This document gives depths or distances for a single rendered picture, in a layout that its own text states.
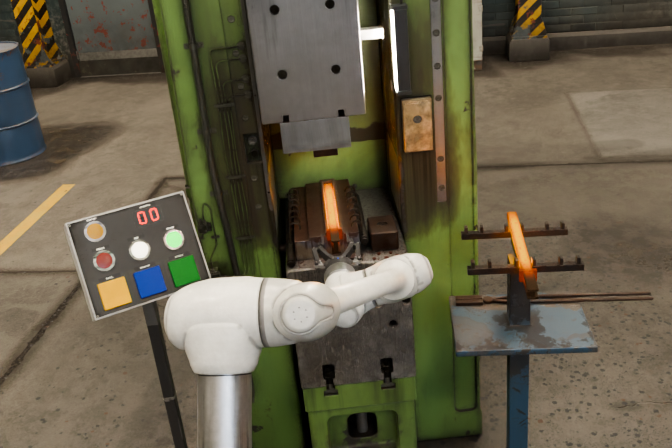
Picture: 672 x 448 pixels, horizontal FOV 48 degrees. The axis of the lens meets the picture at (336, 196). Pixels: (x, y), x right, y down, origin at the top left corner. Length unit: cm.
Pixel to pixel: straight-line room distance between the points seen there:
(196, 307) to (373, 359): 117
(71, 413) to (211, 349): 214
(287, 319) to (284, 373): 142
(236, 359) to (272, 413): 147
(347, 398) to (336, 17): 124
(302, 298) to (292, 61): 94
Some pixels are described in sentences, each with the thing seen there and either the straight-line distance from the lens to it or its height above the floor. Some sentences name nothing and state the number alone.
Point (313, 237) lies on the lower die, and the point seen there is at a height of 99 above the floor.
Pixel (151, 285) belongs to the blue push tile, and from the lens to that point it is 220.
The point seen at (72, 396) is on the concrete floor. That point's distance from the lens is 362.
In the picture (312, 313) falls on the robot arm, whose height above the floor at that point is 132.
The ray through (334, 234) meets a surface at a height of 102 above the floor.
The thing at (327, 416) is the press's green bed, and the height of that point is 34.
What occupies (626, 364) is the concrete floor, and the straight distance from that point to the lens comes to 348.
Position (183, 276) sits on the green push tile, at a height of 100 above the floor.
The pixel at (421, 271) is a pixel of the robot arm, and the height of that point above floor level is 108.
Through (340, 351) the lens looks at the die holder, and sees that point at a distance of 249.
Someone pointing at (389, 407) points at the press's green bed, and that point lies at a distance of 265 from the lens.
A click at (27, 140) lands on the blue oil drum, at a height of 15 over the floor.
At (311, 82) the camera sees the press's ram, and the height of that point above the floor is 147.
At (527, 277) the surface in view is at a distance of 207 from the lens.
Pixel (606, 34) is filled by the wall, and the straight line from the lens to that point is 831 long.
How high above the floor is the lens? 206
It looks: 24 degrees down
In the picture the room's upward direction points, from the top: 6 degrees counter-clockwise
